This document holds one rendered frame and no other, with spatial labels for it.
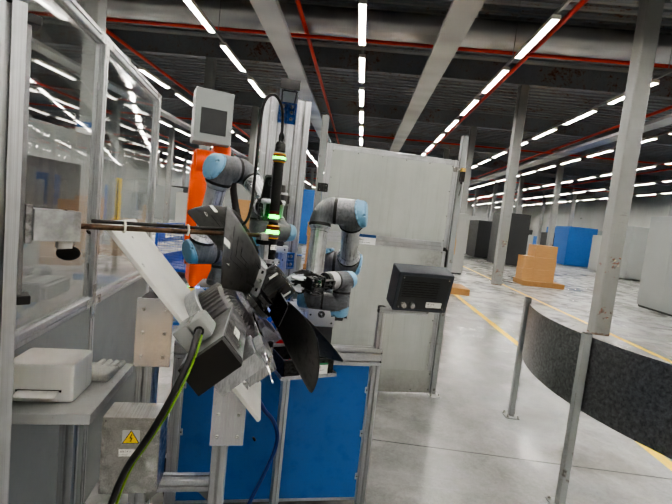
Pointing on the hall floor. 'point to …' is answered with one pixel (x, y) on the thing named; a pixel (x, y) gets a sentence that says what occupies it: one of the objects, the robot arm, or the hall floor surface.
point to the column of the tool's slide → (10, 207)
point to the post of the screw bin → (279, 442)
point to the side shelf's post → (67, 464)
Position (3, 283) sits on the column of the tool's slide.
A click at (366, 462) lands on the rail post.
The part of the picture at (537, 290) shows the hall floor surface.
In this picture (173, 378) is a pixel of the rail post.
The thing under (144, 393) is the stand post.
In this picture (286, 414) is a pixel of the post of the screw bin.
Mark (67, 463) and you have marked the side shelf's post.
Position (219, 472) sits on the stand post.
